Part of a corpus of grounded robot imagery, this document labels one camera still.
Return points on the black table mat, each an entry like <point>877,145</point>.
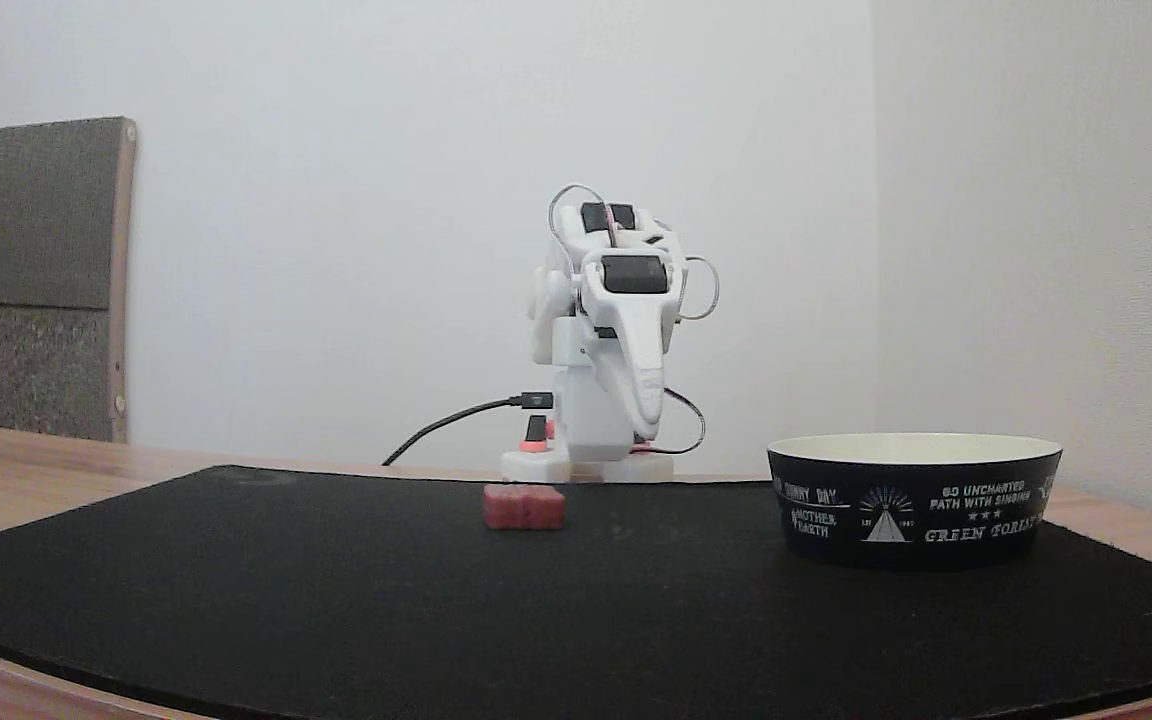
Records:
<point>536,610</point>

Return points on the red toy block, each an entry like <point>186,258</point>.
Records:
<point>524,506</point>

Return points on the grey fabric wooden panel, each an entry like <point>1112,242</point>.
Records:
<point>31,280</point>

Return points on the black printed bowl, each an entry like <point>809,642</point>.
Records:
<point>911,515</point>

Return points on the red black power plug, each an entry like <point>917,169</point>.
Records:
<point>535,432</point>

